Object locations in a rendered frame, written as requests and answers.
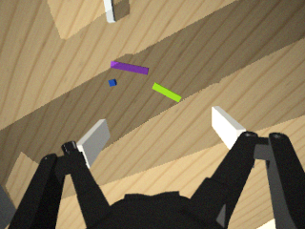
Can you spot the lime green rod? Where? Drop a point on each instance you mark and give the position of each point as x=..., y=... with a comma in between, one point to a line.
x=166, y=92

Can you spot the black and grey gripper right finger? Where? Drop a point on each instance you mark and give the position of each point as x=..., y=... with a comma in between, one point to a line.
x=217, y=196

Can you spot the grey rod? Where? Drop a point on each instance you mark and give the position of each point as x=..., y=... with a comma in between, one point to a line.
x=109, y=11

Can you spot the small blue block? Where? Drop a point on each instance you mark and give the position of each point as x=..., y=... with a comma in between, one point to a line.
x=112, y=82

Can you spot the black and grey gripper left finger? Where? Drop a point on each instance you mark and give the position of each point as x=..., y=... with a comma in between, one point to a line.
x=39, y=206

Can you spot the purple rod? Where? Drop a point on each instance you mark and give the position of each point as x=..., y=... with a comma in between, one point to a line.
x=129, y=67

